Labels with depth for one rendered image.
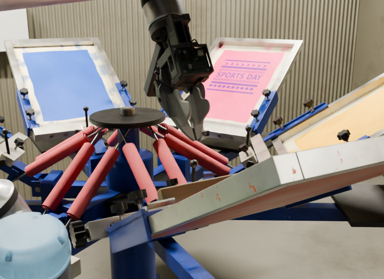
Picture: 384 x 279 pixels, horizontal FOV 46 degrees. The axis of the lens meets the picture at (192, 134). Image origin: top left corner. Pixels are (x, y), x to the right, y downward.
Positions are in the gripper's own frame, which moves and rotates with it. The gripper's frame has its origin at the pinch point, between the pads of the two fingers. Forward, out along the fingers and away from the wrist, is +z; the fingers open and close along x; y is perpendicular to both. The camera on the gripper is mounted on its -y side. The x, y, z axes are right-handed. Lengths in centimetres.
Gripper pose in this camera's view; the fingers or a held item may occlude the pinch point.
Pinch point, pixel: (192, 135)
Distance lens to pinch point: 79.8
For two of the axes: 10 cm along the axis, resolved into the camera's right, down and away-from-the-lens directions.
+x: 8.8, -1.3, 4.6
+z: 2.5, 9.4, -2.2
